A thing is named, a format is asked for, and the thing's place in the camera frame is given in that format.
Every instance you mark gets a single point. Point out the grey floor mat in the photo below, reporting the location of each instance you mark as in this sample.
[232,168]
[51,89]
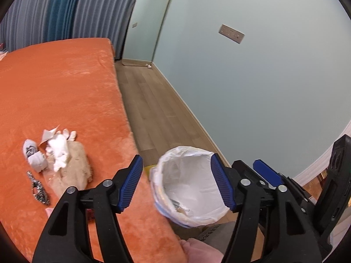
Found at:
[218,236]

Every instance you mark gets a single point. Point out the rolled white grey sock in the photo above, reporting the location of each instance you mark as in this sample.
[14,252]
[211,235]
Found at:
[34,156]

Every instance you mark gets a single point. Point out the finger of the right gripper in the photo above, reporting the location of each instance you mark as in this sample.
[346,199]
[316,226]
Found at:
[267,172]

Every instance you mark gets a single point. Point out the white lined trash bin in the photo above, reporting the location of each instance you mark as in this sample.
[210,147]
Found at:
[184,188]

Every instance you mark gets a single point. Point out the white paper receipt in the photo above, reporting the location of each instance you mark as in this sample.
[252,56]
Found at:
[48,134]

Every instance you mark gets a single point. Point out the brown wall switch panel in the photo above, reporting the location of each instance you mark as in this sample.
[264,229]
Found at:
[231,33]

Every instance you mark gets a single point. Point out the grey blue curtains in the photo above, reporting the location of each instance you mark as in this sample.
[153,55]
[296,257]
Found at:
[29,22]

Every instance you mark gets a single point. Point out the white cotton glove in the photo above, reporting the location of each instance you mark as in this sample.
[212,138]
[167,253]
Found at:
[58,148]

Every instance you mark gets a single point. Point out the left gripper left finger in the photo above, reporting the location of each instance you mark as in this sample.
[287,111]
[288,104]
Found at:
[65,237]

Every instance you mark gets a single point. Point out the orange bed blanket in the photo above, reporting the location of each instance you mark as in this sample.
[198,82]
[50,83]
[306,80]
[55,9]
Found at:
[71,84]

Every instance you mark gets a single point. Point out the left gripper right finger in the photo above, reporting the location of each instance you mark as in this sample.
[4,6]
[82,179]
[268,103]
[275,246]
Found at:
[288,234]

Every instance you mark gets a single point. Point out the standing floor mirror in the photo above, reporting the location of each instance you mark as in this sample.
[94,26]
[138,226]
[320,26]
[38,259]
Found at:
[143,32]

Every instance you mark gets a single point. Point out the black white patterned band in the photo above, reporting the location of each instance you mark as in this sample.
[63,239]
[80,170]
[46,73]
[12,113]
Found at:
[38,190]

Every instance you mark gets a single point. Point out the pink wrapper packet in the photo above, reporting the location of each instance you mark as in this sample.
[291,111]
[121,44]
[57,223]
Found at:
[49,211]

